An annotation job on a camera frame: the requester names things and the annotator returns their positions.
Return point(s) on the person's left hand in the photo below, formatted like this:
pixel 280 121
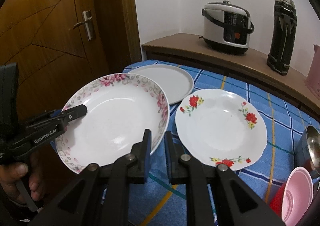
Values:
pixel 13 173

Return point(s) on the silver door handle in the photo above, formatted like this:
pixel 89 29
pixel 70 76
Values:
pixel 88 24

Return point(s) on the pink electric kettle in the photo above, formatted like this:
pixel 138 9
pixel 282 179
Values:
pixel 313 79

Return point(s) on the white black rice cooker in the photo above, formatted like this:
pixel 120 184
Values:
pixel 227 27

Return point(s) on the pink floral white plate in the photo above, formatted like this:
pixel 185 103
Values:
pixel 120 107

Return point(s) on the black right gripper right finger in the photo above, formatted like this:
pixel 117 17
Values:
pixel 215 195

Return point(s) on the red floral white plate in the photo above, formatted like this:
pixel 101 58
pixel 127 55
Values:
pixel 220 127

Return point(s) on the plain grey flat plate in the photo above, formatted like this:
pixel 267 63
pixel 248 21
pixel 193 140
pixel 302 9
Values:
pixel 175 82

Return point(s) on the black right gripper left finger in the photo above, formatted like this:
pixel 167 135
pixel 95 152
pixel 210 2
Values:
pixel 99 195

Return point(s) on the red plastic bowl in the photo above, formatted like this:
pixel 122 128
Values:
pixel 277 202

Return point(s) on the stainless steel bowl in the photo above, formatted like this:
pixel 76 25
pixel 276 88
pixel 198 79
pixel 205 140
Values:
pixel 307 151

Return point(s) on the black tall thermos flask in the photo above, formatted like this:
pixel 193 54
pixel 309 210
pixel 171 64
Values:
pixel 284 33

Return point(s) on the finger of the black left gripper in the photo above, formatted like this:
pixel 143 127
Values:
pixel 75 113

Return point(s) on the brown wooden door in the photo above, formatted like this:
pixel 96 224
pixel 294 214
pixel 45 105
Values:
pixel 55 60

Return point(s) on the pink plastic bowl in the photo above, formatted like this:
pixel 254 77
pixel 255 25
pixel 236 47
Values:
pixel 298 195

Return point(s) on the brown wooden sideboard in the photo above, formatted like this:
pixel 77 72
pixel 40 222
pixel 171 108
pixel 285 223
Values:
pixel 251 67

